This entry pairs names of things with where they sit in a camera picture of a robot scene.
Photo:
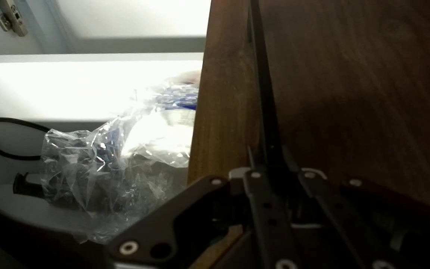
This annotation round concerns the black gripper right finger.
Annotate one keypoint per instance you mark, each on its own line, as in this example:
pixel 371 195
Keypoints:
pixel 404 234

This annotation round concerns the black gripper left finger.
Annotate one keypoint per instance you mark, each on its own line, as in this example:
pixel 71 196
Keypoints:
pixel 190 219

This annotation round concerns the dark wood cabinet door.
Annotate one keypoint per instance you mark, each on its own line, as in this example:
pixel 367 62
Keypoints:
pixel 365 90

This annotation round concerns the white cabinet shelf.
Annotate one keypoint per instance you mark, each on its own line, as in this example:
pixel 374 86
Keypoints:
pixel 75 84

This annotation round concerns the metal cabinet door hinge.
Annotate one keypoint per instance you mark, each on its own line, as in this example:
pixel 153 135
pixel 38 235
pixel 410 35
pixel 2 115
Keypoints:
pixel 13 17

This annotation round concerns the clear plastic bag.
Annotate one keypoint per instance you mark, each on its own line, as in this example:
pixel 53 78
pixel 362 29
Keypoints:
pixel 120 159

